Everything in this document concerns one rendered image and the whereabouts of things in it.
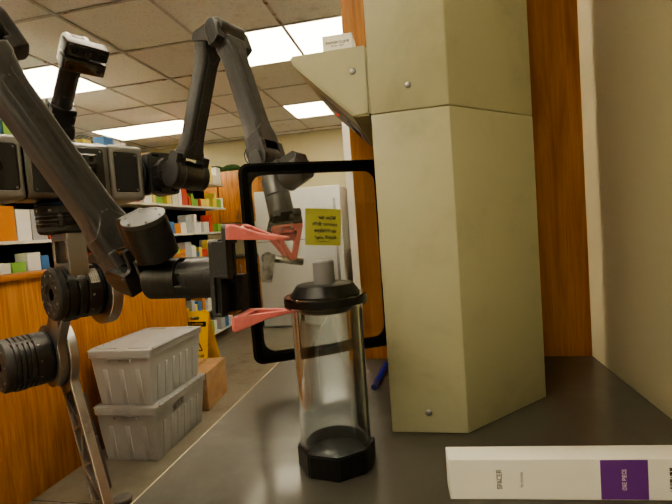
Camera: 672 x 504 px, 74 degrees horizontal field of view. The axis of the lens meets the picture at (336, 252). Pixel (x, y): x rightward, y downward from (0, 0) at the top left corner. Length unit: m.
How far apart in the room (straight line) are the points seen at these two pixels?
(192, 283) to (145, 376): 2.21
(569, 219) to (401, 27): 0.57
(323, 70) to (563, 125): 0.57
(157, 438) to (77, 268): 1.74
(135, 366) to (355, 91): 2.36
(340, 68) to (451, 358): 0.45
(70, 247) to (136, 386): 1.65
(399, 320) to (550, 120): 0.59
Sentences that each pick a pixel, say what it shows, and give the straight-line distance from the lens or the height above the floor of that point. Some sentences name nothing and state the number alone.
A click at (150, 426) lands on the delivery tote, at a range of 2.90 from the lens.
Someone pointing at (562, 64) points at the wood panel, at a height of 1.56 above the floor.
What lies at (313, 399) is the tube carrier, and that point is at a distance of 0.58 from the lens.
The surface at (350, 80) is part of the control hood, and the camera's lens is 0.69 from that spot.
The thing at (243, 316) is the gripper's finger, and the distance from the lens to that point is 0.59.
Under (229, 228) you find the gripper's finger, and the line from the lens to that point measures 0.58.
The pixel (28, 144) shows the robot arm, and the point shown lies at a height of 1.39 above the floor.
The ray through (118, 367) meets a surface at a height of 0.56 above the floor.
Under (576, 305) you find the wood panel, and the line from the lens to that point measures 1.09.
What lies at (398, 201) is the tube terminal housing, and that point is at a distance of 0.65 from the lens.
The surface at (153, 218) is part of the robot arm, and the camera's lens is 0.61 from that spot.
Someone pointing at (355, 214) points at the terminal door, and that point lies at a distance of 0.94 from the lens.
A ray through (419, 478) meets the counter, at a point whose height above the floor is 0.94.
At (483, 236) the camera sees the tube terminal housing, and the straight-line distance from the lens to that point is 0.70.
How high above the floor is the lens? 1.25
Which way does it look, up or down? 3 degrees down
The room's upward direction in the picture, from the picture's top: 4 degrees counter-clockwise
